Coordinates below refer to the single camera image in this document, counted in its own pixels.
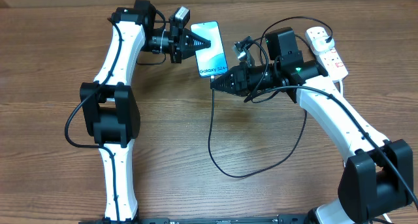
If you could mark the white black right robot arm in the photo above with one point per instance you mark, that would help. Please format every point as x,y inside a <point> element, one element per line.
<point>378,172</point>

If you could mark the white charger plug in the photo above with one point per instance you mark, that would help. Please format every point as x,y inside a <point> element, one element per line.
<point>322,44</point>

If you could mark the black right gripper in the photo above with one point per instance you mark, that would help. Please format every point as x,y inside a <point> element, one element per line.
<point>242,85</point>

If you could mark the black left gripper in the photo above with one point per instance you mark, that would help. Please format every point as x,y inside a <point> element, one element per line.
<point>179,38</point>

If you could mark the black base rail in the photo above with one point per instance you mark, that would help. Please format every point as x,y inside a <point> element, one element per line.
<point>280,219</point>

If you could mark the blue Galaxy smartphone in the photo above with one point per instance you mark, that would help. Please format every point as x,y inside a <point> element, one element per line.
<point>211,61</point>

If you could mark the white power strip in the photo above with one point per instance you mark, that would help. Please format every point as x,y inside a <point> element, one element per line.
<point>330,59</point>

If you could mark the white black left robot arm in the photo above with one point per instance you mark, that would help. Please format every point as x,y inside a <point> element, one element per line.
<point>108,104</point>

